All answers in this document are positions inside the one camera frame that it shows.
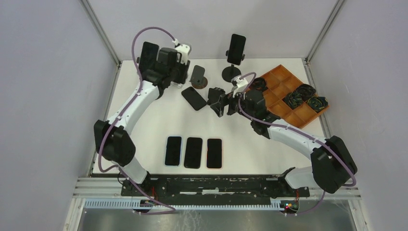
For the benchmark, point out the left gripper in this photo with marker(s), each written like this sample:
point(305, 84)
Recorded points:
point(182, 79)

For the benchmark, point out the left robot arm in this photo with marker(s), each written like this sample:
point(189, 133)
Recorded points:
point(156, 69)

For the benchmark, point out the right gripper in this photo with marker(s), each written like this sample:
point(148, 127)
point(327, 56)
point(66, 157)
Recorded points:
point(227, 99)

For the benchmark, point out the black phone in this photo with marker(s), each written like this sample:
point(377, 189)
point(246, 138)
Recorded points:
point(193, 152)
point(196, 101)
point(236, 49)

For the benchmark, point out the black coiled band right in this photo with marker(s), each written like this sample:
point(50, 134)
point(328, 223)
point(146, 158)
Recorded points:
point(317, 103)

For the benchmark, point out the black coiled band left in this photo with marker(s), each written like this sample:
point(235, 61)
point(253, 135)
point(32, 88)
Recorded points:
point(259, 84)

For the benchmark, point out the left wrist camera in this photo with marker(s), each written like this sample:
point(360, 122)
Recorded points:
point(184, 50)

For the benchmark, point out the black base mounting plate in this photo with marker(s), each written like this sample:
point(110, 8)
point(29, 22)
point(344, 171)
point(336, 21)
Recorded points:
point(219, 189)

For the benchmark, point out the black pole stand right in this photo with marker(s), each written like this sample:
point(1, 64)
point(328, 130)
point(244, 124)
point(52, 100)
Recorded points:
point(229, 72)

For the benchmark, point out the black coiled band upper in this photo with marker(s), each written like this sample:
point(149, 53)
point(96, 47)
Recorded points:
point(306, 91)

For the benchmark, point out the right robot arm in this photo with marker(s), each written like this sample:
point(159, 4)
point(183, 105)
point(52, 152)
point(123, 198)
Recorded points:
point(332, 165)

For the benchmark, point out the black folding phone stand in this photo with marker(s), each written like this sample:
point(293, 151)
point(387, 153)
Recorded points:
point(216, 96)

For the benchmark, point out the orange compartment tray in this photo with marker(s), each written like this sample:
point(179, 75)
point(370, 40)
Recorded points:
point(280, 82)

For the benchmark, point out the black phone on tall stand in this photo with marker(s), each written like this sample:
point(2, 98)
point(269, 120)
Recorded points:
point(236, 49)

